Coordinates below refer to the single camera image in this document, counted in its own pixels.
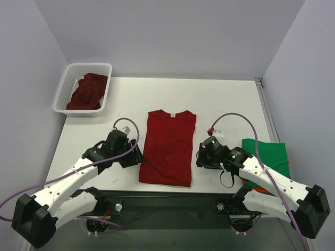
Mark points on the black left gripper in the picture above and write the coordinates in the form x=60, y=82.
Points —
x=135, y=152

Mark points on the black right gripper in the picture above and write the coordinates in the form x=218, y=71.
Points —
x=202, y=160

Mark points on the red t-shirt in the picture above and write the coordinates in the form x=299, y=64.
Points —
x=168, y=149

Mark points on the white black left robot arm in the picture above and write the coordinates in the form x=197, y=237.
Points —
x=36, y=218

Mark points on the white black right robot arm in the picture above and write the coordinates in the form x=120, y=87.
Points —
x=305, y=208

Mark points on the dark red crumpled shirt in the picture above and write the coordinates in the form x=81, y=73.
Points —
x=89, y=92

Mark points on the green folded t-shirt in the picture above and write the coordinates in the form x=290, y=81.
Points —
x=273, y=155

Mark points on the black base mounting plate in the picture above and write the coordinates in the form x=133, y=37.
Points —
x=142, y=210

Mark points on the white perforated plastic basket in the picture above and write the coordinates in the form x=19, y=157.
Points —
x=69, y=83

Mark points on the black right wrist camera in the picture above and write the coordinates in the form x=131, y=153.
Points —
x=213, y=144

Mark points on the aluminium frame rail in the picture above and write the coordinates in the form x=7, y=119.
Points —
x=274, y=139

